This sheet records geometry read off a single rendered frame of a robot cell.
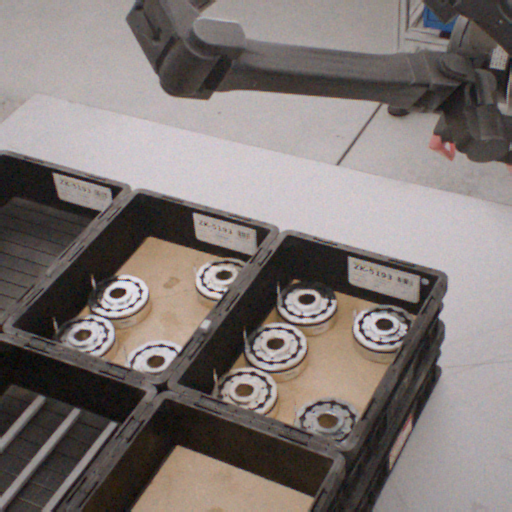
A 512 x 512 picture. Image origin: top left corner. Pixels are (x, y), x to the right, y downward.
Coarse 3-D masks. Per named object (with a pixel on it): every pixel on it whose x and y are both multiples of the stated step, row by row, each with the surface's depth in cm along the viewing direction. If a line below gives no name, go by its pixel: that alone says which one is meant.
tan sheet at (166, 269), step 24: (144, 264) 197; (168, 264) 197; (192, 264) 196; (168, 288) 192; (192, 288) 191; (168, 312) 187; (192, 312) 187; (120, 336) 184; (144, 336) 183; (168, 336) 183; (120, 360) 180
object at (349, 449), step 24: (312, 240) 184; (264, 264) 180; (408, 264) 177; (240, 288) 176; (432, 312) 171; (408, 336) 165; (192, 360) 165; (408, 360) 165; (168, 384) 161; (384, 384) 158; (240, 408) 157; (288, 432) 153; (312, 432) 153; (360, 432) 152
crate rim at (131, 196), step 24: (144, 192) 197; (240, 216) 190; (264, 240) 184; (72, 264) 184; (48, 288) 179; (24, 312) 175; (216, 312) 172; (24, 336) 171; (192, 336) 168; (96, 360) 166
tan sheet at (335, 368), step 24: (360, 312) 184; (312, 336) 181; (336, 336) 180; (240, 360) 178; (312, 360) 177; (336, 360) 176; (360, 360) 176; (288, 384) 173; (312, 384) 173; (336, 384) 172; (360, 384) 172; (288, 408) 169; (360, 408) 168
